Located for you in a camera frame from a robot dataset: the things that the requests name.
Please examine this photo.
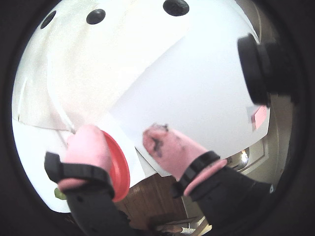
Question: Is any pink-tipped black gripper finger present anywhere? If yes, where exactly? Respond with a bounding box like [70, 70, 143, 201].
[44, 124, 133, 236]
[142, 124, 274, 224]

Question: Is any red collapsible silicone cup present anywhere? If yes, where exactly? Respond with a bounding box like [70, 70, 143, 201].
[99, 129, 131, 203]

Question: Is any white pipe cleaner stem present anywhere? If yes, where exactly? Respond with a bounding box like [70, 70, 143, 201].
[17, 76, 28, 118]
[55, 103, 76, 135]

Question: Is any small green leaf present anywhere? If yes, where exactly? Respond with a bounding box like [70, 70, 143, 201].
[54, 188, 67, 200]

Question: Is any white sparkly foam board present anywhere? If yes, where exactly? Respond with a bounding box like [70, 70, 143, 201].
[12, 0, 191, 131]

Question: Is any pink sticky note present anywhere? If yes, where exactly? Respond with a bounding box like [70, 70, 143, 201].
[247, 105, 269, 132]

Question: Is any black blueberry ball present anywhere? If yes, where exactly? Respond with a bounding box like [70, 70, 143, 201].
[86, 9, 106, 25]
[162, 0, 190, 17]
[40, 10, 57, 30]

